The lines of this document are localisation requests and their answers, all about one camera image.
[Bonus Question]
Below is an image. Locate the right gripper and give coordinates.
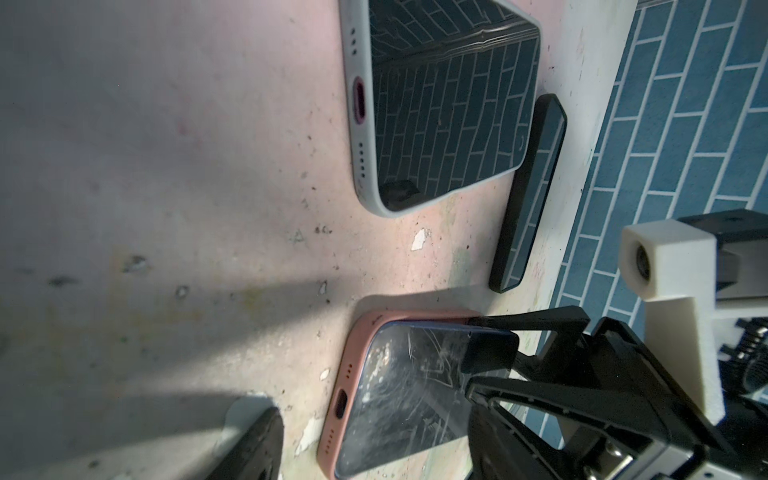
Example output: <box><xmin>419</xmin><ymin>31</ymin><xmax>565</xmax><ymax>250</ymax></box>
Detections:
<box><xmin>466</xmin><ymin>306</ymin><xmax>767</xmax><ymax>479</ymax></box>

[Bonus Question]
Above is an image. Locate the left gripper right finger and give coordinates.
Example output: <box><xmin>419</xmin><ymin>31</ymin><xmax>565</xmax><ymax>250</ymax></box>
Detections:
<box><xmin>467</xmin><ymin>404</ymin><xmax>576</xmax><ymax>479</ymax></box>

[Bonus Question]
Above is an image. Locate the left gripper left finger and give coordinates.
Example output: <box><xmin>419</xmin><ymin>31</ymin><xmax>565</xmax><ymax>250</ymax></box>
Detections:
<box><xmin>206</xmin><ymin>407</ymin><xmax>284</xmax><ymax>480</ymax></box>

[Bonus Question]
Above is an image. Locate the pink phone case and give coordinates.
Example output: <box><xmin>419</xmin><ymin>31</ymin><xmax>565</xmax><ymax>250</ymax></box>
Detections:
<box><xmin>316</xmin><ymin>309</ymin><xmax>479</xmax><ymax>479</ymax></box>

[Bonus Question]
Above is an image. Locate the blue phone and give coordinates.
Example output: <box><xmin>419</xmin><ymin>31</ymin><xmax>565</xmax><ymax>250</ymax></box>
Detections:
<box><xmin>335</xmin><ymin>321</ymin><xmax>519</xmax><ymax>479</ymax></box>

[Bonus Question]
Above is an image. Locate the black phone case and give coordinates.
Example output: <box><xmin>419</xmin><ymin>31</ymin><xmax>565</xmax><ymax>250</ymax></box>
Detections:
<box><xmin>488</xmin><ymin>94</ymin><xmax>568</xmax><ymax>293</ymax></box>

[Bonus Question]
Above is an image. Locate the black phone purple edge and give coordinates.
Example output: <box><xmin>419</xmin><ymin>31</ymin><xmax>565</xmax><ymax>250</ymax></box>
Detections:
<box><xmin>367</xmin><ymin>0</ymin><xmax>541</xmax><ymax>212</ymax></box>

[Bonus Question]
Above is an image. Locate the light blue phone case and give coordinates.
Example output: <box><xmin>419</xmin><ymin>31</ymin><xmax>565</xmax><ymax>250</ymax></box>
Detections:
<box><xmin>337</xmin><ymin>0</ymin><xmax>542</xmax><ymax>218</ymax></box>

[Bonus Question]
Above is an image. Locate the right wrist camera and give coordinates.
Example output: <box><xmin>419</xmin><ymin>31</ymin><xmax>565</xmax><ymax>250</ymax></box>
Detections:
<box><xmin>620</xmin><ymin>208</ymin><xmax>768</xmax><ymax>426</ymax></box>

